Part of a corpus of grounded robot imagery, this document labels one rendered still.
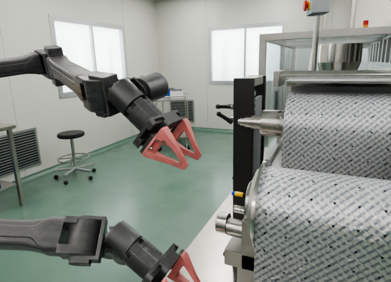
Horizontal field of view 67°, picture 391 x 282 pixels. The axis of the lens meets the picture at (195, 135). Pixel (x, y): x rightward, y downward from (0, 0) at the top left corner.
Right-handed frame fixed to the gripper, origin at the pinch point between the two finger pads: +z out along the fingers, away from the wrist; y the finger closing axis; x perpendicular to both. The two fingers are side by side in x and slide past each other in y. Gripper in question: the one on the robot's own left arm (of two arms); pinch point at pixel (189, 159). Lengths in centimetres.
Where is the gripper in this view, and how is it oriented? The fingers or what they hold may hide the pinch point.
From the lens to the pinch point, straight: 54.5
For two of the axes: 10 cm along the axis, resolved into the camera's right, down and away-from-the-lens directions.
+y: -4.0, 2.2, -8.9
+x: 5.7, -7.0, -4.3
